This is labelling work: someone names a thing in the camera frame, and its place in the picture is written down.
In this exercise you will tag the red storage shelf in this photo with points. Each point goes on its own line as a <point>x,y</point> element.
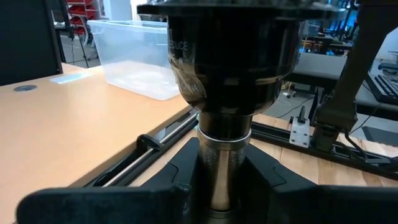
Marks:
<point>82,15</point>

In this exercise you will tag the white metal bracket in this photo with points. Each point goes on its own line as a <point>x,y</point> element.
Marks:
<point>299,132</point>

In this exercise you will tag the black keyboard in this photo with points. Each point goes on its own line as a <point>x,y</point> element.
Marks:
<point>384,87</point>

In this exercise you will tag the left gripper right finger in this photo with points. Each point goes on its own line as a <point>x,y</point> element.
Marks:
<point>326,205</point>

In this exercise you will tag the black partition panel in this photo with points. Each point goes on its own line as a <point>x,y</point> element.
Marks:
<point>28,40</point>

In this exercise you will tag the silver table lamp base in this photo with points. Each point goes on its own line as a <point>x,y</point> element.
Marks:
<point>233,62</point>

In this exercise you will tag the white label strip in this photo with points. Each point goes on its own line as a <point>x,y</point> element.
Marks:
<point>70,77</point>

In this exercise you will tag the tan wooden desk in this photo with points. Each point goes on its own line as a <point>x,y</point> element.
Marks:
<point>62,124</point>

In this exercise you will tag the clear plastic storage bin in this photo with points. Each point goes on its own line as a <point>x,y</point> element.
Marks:
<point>133,56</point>

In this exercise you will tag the grey desk grommet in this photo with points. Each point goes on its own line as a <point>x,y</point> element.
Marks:
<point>25,88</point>

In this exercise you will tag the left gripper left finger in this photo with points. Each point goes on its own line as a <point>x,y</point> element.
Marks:
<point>93,205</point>

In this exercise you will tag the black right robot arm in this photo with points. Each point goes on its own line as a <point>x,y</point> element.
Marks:
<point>348,93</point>

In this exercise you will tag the grey side table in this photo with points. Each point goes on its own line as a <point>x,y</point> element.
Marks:
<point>317,67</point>

